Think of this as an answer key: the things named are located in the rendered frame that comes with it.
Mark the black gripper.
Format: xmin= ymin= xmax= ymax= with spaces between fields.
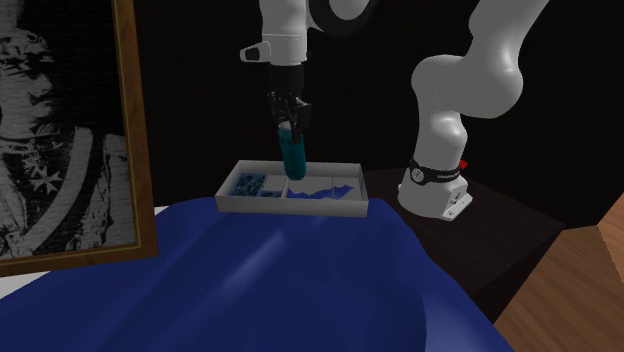
xmin=266 ymin=63 xmax=314 ymax=145

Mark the teal cylindrical bottle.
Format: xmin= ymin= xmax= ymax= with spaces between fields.
xmin=277 ymin=121 xmax=308 ymax=181

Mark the white compartment tray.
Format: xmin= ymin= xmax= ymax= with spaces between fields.
xmin=214 ymin=159 xmax=370 ymax=219

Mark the blue bed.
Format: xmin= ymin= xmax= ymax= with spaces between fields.
xmin=0 ymin=195 xmax=517 ymax=352

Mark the dark robot stand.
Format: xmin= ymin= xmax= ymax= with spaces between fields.
xmin=362 ymin=167 xmax=567 ymax=325

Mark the wood framed monochrome picture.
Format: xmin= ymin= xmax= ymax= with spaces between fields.
xmin=0 ymin=0 xmax=160 ymax=279

